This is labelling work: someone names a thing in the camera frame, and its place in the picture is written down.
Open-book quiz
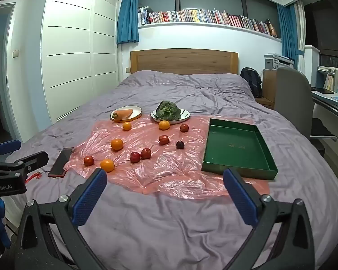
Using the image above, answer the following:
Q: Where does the orange rimmed white plate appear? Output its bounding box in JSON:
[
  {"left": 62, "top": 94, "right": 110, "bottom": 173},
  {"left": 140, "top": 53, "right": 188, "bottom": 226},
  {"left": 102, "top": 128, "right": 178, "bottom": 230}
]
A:
[{"left": 110, "top": 106, "right": 143, "bottom": 122}]

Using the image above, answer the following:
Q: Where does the phone in red case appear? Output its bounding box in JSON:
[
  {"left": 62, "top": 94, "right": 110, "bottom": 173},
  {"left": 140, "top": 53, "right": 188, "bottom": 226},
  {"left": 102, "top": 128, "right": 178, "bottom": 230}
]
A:
[{"left": 48, "top": 147, "right": 74, "bottom": 178}]

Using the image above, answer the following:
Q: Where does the row of books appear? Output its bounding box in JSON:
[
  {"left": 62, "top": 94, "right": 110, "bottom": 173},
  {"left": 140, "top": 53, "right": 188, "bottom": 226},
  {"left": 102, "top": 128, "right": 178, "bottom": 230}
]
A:
[{"left": 138, "top": 6, "right": 279, "bottom": 38}]

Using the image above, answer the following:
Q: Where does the black backpack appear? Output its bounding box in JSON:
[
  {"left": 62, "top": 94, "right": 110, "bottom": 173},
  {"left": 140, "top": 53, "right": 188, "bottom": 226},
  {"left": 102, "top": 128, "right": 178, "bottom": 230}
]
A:
[{"left": 240, "top": 67, "right": 263, "bottom": 98}]

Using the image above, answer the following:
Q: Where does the carrot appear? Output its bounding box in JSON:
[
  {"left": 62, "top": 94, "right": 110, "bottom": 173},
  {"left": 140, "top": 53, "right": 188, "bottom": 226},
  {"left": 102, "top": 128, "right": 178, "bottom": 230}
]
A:
[{"left": 112, "top": 108, "right": 133, "bottom": 121}]

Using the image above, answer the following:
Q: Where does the striped white plate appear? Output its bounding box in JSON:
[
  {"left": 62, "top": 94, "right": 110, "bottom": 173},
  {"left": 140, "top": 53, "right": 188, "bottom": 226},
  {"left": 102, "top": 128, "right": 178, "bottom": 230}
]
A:
[{"left": 150, "top": 109, "right": 191, "bottom": 125}]

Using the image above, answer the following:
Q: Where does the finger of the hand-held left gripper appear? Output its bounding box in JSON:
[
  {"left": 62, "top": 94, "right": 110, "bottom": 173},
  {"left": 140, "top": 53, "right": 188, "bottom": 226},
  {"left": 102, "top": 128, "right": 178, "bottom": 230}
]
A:
[
  {"left": 0, "top": 151, "right": 49, "bottom": 175},
  {"left": 0, "top": 139, "right": 22, "bottom": 161}
]

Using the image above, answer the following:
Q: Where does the wooden nightstand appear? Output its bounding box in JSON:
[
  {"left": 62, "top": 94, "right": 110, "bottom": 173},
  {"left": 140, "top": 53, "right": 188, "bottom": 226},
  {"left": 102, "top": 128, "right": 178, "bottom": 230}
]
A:
[{"left": 255, "top": 69, "right": 278, "bottom": 110}]

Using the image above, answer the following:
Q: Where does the white cabinet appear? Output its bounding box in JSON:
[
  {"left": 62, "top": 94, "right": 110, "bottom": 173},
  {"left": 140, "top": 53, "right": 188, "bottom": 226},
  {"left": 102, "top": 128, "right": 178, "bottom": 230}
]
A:
[{"left": 304, "top": 45, "right": 320, "bottom": 88}]

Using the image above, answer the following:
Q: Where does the green tray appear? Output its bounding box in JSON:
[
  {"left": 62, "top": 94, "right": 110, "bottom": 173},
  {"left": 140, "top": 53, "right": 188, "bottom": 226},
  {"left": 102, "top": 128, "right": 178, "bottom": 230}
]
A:
[{"left": 201, "top": 118, "right": 278, "bottom": 180}]

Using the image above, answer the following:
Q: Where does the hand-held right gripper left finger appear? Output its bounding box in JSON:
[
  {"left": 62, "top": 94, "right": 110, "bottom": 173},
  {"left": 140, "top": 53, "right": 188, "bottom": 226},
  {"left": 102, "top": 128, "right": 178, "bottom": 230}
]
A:
[{"left": 7, "top": 169, "right": 114, "bottom": 270}]

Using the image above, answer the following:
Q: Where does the white wall shelf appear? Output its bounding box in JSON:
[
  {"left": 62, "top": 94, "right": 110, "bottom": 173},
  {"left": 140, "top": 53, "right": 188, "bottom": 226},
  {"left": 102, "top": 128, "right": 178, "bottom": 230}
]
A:
[{"left": 138, "top": 21, "right": 282, "bottom": 43}]

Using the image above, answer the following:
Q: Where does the blue curtain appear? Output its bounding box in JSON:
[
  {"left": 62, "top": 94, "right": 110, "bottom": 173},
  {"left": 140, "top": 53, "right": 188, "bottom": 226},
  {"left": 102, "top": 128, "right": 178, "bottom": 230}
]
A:
[
  {"left": 276, "top": 4, "right": 299, "bottom": 62},
  {"left": 117, "top": 0, "right": 139, "bottom": 45}
]

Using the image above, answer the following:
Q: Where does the red lanyard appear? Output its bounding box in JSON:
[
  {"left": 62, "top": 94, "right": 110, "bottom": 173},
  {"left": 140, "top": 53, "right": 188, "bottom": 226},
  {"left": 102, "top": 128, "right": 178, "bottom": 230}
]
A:
[{"left": 25, "top": 172, "right": 50, "bottom": 185}]

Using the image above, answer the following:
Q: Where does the green leafy vegetable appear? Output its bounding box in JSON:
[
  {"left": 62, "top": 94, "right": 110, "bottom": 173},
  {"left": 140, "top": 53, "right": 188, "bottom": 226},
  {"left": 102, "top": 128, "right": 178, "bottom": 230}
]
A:
[{"left": 155, "top": 101, "right": 182, "bottom": 121}]

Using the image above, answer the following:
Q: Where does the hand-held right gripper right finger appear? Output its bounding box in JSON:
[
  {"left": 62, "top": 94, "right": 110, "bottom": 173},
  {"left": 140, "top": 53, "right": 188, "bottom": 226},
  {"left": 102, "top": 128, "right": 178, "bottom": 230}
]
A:
[{"left": 223, "top": 168, "right": 324, "bottom": 270}]

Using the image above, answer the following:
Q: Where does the white wardrobe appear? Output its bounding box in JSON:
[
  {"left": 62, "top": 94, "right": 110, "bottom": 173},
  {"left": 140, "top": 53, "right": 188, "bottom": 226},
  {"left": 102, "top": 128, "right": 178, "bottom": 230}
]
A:
[{"left": 41, "top": 0, "right": 121, "bottom": 124}]

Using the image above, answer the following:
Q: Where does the grey chair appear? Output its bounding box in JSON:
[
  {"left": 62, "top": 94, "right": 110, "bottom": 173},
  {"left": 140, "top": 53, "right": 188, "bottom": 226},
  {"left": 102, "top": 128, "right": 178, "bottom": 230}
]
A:
[{"left": 274, "top": 67, "right": 338, "bottom": 158}]

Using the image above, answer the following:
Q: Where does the pink plastic sheet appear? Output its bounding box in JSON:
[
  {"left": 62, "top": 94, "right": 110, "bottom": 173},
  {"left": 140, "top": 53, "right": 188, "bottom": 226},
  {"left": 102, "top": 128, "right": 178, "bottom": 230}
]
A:
[{"left": 63, "top": 115, "right": 271, "bottom": 203}]

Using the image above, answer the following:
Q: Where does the wooden headboard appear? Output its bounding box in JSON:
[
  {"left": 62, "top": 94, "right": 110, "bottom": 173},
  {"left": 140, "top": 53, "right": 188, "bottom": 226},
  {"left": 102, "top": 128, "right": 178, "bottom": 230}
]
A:
[{"left": 130, "top": 49, "right": 239, "bottom": 75}]

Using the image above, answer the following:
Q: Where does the person's left hand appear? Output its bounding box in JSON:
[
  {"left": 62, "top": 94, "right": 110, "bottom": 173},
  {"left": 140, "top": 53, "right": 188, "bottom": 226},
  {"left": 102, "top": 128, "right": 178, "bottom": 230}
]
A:
[{"left": 0, "top": 197, "right": 12, "bottom": 249}]

